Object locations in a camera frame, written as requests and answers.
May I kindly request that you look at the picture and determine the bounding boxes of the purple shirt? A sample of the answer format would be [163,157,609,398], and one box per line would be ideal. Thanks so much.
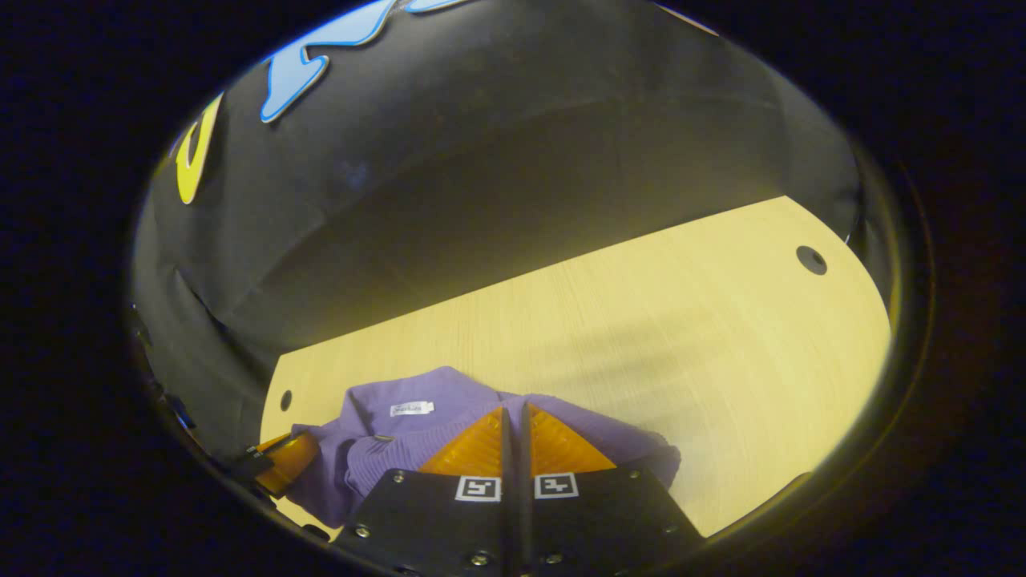
[285,366,682,530]

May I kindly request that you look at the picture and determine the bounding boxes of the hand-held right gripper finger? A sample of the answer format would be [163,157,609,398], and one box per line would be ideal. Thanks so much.
[333,406,522,577]
[519,402,706,577]

